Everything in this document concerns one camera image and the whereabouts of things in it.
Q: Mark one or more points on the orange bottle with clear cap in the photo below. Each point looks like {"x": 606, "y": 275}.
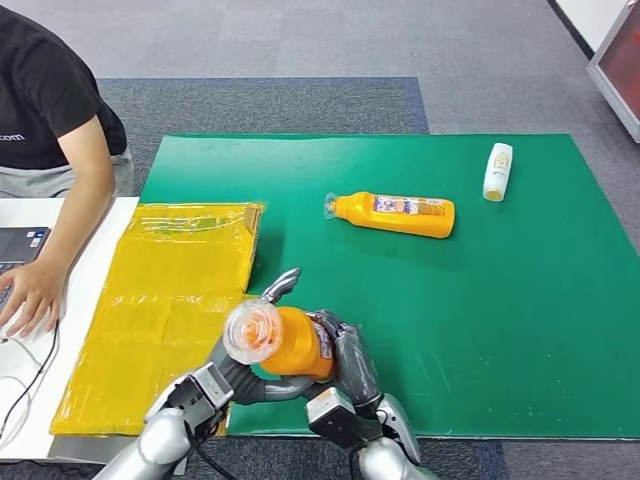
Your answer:
{"x": 295, "y": 344}
{"x": 400, "y": 218}

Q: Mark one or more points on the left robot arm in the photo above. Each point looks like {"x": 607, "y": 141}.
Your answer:
{"x": 160, "y": 444}

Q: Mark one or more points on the grey laptop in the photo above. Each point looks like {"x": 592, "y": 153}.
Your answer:
{"x": 20, "y": 245}

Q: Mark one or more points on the white cabinet with red panel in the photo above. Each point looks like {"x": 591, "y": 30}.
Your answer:
{"x": 623, "y": 66}

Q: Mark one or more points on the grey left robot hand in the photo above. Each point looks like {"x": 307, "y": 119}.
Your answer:
{"x": 280, "y": 391}

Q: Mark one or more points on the green table mat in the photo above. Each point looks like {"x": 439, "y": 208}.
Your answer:
{"x": 450, "y": 318}

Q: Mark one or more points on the person's hand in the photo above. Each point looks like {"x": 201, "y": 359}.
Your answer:
{"x": 30, "y": 295}

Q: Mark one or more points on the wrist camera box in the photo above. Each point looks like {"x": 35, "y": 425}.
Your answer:
{"x": 340, "y": 417}
{"x": 205, "y": 391}

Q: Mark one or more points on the person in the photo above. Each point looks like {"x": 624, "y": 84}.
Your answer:
{"x": 40, "y": 86}

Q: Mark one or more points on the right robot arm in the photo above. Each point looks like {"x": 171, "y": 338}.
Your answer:
{"x": 390, "y": 464}

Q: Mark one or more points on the yellow film wrapped board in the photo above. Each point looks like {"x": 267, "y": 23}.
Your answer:
{"x": 164, "y": 265}

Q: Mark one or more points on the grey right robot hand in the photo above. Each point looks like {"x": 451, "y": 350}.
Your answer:
{"x": 358, "y": 364}

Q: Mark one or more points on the small white bottle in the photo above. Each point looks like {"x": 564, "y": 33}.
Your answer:
{"x": 497, "y": 169}

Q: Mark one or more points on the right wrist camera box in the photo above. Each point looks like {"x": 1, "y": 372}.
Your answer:
{"x": 340, "y": 417}

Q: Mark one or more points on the person's forearm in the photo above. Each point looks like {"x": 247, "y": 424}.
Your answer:
{"x": 75, "y": 225}

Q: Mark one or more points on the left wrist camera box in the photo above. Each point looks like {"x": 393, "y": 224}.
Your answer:
{"x": 205, "y": 391}

